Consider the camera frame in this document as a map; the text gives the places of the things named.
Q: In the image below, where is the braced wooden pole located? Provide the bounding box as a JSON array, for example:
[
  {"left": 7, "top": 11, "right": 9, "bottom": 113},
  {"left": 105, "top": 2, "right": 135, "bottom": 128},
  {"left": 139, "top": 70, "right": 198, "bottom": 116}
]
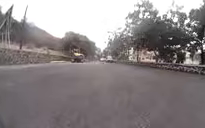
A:
[{"left": 0, "top": 3, "right": 15, "bottom": 48}]

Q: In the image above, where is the grey asphalt road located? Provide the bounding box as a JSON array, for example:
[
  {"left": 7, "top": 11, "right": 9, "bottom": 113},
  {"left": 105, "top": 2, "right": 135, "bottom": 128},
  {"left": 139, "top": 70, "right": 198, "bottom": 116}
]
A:
[{"left": 0, "top": 61, "right": 205, "bottom": 128}]

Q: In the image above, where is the wooded hill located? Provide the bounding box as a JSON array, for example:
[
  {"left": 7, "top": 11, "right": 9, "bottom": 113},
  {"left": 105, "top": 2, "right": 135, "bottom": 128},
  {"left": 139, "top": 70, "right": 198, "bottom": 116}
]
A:
[{"left": 0, "top": 0, "right": 64, "bottom": 52}]

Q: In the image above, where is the large dark tree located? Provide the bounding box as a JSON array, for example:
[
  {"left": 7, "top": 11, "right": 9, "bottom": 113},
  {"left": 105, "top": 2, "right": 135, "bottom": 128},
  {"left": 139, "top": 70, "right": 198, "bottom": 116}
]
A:
[{"left": 61, "top": 31, "right": 98, "bottom": 61}]

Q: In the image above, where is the white car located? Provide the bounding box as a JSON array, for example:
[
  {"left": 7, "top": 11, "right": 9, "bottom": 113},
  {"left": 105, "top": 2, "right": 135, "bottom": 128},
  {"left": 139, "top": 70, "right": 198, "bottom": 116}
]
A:
[{"left": 104, "top": 55, "right": 116, "bottom": 64}]

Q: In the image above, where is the low stone wall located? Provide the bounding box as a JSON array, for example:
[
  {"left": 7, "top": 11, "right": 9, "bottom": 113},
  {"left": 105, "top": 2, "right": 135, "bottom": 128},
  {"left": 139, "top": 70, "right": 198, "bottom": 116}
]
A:
[{"left": 117, "top": 59, "right": 205, "bottom": 77}]

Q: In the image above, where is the row of trees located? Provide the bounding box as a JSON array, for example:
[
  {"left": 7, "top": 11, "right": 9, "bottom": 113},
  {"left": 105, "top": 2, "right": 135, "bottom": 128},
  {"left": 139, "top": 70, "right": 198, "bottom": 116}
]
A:
[{"left": 105, "top": 0, "right": 205, "bottom": 66}]

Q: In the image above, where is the pale building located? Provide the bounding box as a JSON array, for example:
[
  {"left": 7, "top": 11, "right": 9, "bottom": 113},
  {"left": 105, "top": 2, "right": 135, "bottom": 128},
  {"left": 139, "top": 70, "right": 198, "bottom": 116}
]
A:
[{"left": 127, "top": 48, "right": 158, "bottom": 64}]

